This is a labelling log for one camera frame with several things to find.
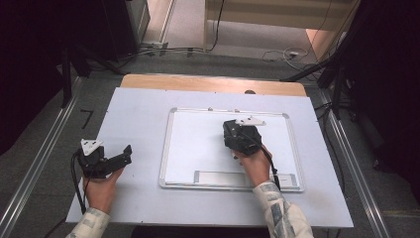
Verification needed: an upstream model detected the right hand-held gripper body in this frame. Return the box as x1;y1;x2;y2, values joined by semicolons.
231;115;266;157

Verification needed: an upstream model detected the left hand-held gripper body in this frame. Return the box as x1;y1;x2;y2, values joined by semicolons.
77;138;117;179

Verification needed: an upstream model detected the black whiteboard eraser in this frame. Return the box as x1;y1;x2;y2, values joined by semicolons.
223;119;237;149

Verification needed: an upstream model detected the white whiteboard with metal frame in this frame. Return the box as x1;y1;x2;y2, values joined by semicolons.
158;107;305;192

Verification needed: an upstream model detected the person's right hand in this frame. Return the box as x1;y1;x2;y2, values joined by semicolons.
231;144;273;188

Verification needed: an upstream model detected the person's left hand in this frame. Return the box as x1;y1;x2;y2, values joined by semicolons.
82;167;125;214

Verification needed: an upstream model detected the black metal stand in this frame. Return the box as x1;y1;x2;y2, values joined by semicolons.
60;46;72;109

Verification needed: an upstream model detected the grey power strip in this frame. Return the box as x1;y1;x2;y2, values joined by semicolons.
141;41;169;52

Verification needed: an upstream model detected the dark curtain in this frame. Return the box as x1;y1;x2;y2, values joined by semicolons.
0;0;142;157
330;0;420;202

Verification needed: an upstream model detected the light wooden furniture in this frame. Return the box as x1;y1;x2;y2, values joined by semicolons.
202;0;362;53

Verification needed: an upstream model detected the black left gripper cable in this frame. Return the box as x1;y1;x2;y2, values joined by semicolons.
69;150;88;215

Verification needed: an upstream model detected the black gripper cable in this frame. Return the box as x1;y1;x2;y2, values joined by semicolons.
69;150;88;215
242;131;282;192

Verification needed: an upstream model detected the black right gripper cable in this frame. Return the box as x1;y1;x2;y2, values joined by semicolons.
242;131;282;192

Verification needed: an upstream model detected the metal floor rail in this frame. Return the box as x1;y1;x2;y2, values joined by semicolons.
318;88;394;238
0;77;83;238

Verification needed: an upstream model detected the white floor cable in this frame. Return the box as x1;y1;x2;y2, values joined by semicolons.
262;47;311;71

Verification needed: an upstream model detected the black floor cable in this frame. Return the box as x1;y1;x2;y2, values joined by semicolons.
117;46;207;63

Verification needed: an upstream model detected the black hanging cable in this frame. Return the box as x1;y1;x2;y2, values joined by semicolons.
208;0;226;53

